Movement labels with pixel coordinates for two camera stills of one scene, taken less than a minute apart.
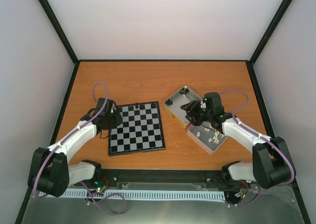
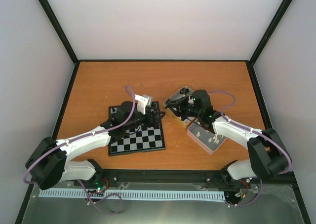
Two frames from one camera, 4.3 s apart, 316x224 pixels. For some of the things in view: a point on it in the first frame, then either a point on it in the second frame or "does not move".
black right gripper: x=192 y=106 → x=177 y=101
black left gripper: x=118 y=121 → x=154 y=122
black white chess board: x=141 y=130 does not move
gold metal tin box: x=172 y=104 does not move
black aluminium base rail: x=109 y=176 does not move
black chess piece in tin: x=183 y=91 does not move
